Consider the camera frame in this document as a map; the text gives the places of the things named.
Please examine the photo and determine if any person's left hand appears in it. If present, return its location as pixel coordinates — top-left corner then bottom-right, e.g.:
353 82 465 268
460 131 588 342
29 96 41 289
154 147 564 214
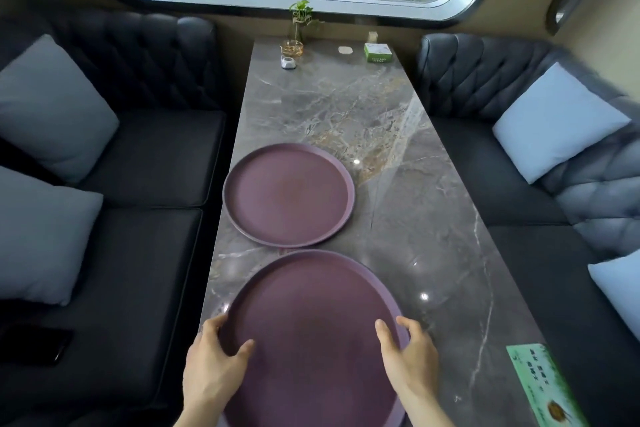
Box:
182 314 256 412

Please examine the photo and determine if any person's right hand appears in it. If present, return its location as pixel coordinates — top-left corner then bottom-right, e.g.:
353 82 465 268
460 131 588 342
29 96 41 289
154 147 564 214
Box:
375 316 441 405

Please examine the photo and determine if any large purple round tray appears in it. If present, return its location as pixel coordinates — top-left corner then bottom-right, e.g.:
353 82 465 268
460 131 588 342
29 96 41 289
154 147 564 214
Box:
218 249 411 427

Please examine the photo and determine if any person's right forearm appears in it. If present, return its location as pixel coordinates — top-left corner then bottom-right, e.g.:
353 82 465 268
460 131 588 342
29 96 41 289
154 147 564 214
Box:
397 394 456 427

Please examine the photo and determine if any person's left forearm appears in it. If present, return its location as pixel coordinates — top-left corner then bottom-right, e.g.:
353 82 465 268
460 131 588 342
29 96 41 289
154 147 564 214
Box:
172 399 226 427

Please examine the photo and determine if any small purple round tray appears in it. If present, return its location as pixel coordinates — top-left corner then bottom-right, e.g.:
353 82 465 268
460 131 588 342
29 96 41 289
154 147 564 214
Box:
222 142 356 248

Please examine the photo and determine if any green table sticker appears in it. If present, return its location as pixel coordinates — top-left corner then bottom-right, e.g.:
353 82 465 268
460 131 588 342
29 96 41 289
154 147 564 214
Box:
506 343 591 427

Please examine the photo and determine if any dark tufted leather sofa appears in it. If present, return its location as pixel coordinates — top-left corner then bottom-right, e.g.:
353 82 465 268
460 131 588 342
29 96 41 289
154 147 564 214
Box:
415 33 640 427
0 9 236 427

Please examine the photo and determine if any black phone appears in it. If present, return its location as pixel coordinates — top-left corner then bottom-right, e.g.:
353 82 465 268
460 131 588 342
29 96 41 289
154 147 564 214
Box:
0 324 75 367

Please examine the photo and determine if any light grey cushion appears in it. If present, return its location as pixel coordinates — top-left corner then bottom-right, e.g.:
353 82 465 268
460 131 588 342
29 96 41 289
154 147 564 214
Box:
0 165 104 306
587 249 640 342
492 62 632 185
0 34 121 186

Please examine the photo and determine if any green tissue box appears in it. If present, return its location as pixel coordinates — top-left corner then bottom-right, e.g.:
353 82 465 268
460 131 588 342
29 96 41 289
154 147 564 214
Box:
363 43 392 63

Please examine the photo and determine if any green plant in glass vase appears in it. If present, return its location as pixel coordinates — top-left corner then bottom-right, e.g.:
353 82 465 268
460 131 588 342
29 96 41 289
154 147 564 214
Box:
280 0 325 57

